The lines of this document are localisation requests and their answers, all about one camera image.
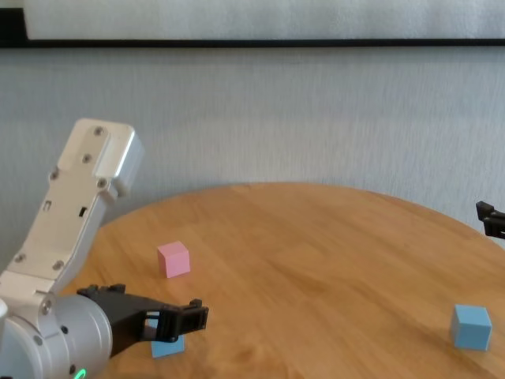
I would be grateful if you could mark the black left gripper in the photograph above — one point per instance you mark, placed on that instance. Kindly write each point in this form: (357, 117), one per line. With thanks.
(126, 316)

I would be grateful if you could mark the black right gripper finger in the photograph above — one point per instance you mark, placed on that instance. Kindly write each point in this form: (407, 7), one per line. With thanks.
(493, 221)

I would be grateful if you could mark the blue cube block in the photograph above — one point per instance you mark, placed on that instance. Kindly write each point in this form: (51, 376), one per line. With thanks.
(165, 349)
(473, 329)

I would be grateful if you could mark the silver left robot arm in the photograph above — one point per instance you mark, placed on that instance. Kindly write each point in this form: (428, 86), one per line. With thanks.
(59, 339)

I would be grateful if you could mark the pink cube block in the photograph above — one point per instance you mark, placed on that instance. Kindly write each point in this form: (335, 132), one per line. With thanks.
(175, 262)

